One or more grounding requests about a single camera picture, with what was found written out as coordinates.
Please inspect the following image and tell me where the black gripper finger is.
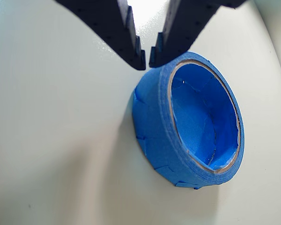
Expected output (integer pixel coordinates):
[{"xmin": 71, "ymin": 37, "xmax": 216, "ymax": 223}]
[
  {"xmin": 55, "ymin": 0, "xmax": 147, "ymax": 71},
  {"xmin": 149, "ymin": 0, "xmax": 249, "ymax": 69}
]

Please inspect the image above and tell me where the blue tape roll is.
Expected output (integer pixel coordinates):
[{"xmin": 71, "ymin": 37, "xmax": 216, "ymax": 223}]
[{"xmin": 132, "ymin": 51, "xmax": 245, "ymax": 190}]

